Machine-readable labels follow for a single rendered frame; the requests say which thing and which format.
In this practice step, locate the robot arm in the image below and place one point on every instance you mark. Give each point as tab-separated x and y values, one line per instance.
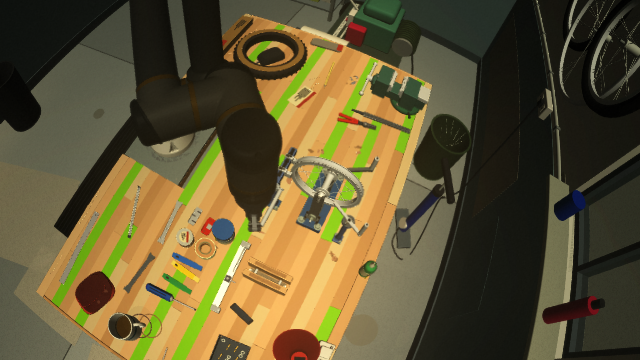
245	145

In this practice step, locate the yellow pencil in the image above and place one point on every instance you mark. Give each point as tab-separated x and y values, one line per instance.
329	73

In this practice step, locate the red cylinder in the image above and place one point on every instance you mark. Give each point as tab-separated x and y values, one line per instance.
570	310

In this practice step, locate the blue floor pump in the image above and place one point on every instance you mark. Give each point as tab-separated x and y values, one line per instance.
422	207

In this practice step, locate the small white round tin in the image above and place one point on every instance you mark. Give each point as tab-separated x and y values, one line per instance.
185	236

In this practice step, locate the short silver ruler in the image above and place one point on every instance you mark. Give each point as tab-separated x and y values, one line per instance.
170	222

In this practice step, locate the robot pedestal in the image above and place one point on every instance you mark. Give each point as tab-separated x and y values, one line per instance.
172	147

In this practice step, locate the tan black tyre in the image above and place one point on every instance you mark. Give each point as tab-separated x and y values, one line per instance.
242	55

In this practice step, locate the red pliers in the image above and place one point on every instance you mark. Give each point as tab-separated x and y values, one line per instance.
355	120

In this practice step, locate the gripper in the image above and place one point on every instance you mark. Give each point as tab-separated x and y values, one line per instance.
254	205

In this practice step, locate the dark round bin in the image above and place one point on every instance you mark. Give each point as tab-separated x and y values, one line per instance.
442	147

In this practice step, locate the red funnel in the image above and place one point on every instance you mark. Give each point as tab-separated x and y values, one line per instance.
296	345

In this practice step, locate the long steel ruler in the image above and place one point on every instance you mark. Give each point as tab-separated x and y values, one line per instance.
79	247

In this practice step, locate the yellow tyre lever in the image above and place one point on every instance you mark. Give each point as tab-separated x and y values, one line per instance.
186	272

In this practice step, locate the black tool tray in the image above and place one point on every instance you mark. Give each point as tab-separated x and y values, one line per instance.
230	349

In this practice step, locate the black pad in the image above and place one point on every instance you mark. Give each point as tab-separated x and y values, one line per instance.
270	56

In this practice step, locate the white red bar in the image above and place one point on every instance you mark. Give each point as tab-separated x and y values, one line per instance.
327	43

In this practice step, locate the grey flat spanner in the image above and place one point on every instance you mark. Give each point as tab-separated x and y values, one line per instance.
139	273

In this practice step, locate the black file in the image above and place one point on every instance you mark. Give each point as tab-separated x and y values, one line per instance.
380	120

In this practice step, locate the green machine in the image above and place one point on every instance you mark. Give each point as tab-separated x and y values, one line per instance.
382	25

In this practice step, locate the black block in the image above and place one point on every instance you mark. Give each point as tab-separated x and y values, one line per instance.
241	313

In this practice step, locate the green bench vice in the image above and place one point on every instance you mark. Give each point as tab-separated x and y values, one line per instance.
400	90

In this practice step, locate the green bottle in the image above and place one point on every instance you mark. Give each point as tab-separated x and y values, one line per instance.
367	269

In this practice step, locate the large bicycle wheel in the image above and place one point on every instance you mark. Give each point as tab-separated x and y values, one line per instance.
592	80
567	55

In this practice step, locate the blue cylinder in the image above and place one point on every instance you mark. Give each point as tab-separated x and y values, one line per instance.
570	205

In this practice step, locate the tan tape roll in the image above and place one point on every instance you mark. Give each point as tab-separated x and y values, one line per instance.
197	248

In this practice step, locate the blue truing stand body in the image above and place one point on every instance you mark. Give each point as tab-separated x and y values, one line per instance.
312	214

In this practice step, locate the dark shelf frame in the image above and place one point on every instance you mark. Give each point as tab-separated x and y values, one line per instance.
582	240

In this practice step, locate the green tyre lever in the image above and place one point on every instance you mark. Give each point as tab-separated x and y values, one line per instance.
176	283

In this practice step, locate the red block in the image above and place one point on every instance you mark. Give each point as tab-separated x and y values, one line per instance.
207	226

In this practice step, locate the wooden wheel rack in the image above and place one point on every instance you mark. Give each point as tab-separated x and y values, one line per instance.
267	275

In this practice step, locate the blue tyre lever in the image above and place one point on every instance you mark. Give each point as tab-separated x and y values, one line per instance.
187	261

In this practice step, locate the white red printed card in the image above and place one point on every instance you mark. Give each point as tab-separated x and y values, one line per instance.
301	96

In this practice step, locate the black ribbed mat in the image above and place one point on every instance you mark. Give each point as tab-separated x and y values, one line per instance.
100	172

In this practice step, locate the silver child's bicycle wheel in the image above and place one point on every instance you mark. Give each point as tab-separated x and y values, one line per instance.
324	191

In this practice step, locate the white wall socket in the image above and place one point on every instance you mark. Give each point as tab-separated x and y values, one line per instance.
546	104

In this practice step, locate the small grey bracket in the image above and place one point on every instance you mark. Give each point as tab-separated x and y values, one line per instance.
195	216

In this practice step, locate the white bar gauge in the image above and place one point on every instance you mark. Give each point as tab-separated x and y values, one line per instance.
227	280

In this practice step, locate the grey mug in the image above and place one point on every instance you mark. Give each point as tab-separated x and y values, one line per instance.
122	326

